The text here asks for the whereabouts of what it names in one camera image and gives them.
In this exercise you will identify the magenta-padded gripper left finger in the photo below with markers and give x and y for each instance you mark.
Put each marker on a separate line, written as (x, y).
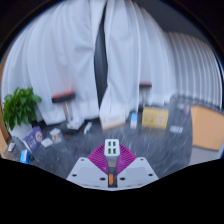
(88, 171)

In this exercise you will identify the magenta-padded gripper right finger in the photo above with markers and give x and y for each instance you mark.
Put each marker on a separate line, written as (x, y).
(135, 171)

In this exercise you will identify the white block charger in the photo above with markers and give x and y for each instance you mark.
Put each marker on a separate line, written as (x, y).
(112, 148)

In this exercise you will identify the small white tube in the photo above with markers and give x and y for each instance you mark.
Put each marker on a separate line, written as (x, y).
(87, 128)

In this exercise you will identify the small clear packet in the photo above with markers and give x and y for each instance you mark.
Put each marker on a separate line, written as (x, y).
(56, 135)

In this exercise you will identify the flat white packet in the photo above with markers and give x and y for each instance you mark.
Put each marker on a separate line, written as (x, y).
(75, 123)

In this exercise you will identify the small white card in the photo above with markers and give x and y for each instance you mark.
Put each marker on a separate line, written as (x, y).
(47, 142)

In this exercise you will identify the small blue and white box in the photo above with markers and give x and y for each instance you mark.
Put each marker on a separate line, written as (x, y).
(133, 120)

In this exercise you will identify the yellow cardboard box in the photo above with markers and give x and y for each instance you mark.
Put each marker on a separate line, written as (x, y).
(155, 118)

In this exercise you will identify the white sachet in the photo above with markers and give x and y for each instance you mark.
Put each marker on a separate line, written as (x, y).
(176, 129)

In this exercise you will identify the purple box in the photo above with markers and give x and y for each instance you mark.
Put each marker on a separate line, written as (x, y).
(33, 139)

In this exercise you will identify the small bright blue box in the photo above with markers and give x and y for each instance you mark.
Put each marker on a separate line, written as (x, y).
(24, 156)

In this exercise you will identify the black stool with red rim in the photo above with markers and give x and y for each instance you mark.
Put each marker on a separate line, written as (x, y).
(145, 85)
(63, 97)

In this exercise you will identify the small pale purple cup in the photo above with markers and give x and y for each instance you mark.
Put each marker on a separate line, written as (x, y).
(186, 109)

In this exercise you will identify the small grey-white packet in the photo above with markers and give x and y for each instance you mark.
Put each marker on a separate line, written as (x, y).
(11, 147)

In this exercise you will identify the green potted plant, white pot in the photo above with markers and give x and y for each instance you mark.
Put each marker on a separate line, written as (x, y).
(19, 106)

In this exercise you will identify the white curtain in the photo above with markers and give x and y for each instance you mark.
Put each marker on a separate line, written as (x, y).
(56, 53)
(156, 56)

